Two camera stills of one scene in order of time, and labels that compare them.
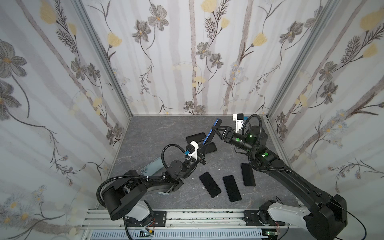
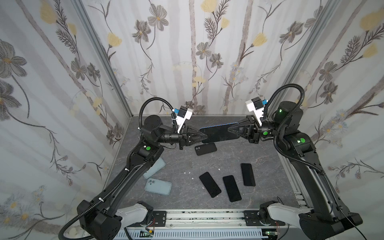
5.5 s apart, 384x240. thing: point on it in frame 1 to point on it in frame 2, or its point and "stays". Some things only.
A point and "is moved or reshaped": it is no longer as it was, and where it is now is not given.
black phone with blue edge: x=213 y=127 is moved or reshaped
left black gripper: x=200 y=153 to x=186 y=140
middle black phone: x=232 y=190 stays
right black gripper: x=226 y=133 to x=252 y=132
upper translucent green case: x=153 y=167 stays
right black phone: x=247 y=175 stays
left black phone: x=211 y=186 stays
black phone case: x=208 y=148 stays
